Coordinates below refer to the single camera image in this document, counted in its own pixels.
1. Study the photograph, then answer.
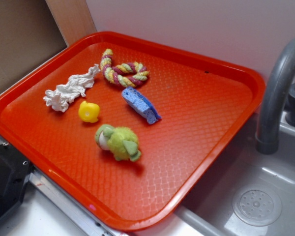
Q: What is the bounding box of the yellow rubber duck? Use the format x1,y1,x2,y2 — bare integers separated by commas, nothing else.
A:
78,101,100,123

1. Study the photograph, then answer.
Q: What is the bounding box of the multicolour braided rope toy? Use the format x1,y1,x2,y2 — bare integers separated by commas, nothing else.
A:
100,49,149,88

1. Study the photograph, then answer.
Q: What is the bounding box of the wooden board panel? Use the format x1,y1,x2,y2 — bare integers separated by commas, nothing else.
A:
46,0,97,46

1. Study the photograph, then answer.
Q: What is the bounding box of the blue sponge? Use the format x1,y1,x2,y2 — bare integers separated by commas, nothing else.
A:
121,87,162,125

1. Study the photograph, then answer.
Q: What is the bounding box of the orange plastic tray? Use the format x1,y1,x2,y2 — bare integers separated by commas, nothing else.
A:
0,32,265,232

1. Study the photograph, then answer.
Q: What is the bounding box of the crumpled white cloth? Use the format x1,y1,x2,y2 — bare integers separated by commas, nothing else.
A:
43,64,100,113

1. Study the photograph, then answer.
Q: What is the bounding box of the grey plastic sink basin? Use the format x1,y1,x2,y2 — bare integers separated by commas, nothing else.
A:
135,112,295,236

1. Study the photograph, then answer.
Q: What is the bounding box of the green plush animal toy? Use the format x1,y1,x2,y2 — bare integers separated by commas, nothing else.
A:
94,124,142,162

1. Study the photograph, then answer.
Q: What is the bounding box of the black metal bracket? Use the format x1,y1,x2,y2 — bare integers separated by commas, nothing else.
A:
0,142,32,221

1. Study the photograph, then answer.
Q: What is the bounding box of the grey toy faucet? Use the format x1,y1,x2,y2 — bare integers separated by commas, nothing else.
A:
256,38,295,154

